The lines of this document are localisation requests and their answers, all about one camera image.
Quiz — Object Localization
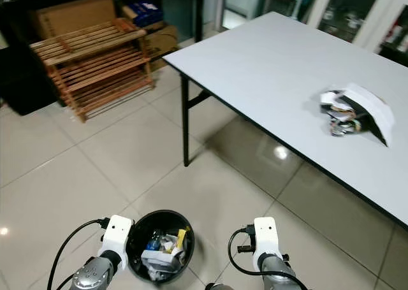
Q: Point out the white paper trash bundle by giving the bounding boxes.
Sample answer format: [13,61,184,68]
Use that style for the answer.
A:
[320,83,395,148]

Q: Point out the white plastic bag trash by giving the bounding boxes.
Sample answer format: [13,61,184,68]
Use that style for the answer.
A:
[142,234,186,275]

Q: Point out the black round rubbish bin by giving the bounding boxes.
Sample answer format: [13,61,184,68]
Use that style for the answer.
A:
[126,210,196,284]

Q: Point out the black suitcase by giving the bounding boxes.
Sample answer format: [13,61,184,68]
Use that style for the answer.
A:
[0,45,62,117]

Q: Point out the wooden slatted shoe rack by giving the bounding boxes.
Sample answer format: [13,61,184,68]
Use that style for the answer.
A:
[29,18,156,124]

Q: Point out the large brown cardboard box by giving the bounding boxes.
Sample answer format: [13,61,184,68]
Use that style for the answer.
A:
[33,0,117,40]

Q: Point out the small brown cardboard box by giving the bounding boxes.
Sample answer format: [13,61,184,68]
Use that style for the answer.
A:
[143,24,180,71]

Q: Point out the blue printed box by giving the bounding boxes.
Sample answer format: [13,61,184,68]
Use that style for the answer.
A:
[124,1,165,29]

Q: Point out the yellow wrapper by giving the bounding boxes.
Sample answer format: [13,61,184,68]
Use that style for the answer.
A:
[176,229,188,251]

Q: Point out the black shelf unit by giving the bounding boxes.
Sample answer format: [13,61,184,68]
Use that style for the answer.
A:
[0,0,206,47]

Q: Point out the glass sliding door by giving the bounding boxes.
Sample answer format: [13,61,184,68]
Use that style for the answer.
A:
[220,0,270,31]

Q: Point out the white folding table black legs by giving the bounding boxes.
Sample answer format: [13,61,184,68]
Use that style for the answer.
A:
[163,11,408,231]

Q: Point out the white glass-door cabinet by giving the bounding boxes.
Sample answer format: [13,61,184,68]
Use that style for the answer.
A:
[261,0,408,52]

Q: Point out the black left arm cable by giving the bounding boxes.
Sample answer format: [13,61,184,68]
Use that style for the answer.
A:
[54,218,110,290]

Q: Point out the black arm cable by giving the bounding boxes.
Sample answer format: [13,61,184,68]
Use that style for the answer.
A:
[54,218,110,290]
[228,224,314,290]

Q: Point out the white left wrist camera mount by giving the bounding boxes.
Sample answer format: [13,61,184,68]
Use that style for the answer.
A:
[102,215,134,265]

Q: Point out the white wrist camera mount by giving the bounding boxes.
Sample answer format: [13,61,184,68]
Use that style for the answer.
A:
[102,215,134,265]
[252,217,282,269]

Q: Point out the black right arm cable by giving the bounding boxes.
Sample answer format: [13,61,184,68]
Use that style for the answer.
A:
[228,224,314,290]

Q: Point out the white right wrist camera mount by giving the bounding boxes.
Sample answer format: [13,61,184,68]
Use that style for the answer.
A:
[252,217,282,269]

